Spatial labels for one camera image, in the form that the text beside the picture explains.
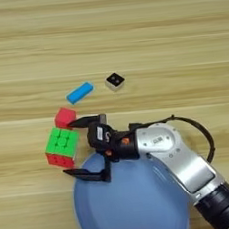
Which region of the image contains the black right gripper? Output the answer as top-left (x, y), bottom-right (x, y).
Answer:
top-left (57, 110), bottom-right (142, 187)

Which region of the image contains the multicolour puzzle cube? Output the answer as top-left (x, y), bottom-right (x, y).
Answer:
top-left (42, 125), bottom-right (83, 171)

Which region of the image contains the red cube block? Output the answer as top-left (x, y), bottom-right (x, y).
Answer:
top-left (52, 106), bottom-right (78, 132)

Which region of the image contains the blue rectangular block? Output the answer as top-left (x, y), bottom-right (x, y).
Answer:
top-left (64, 81), bottom-right (97, 106)

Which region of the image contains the black and white cube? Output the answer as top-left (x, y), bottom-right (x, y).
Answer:
top-left (103, 71), bottom-right (127, 93)

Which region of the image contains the black box with white label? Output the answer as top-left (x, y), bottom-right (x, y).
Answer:
top-left (86, 119), bottom-right (117, 155)

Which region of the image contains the blue round plate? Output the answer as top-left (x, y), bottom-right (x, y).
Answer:
top-left (69, 143), bottom-right (191, 229)

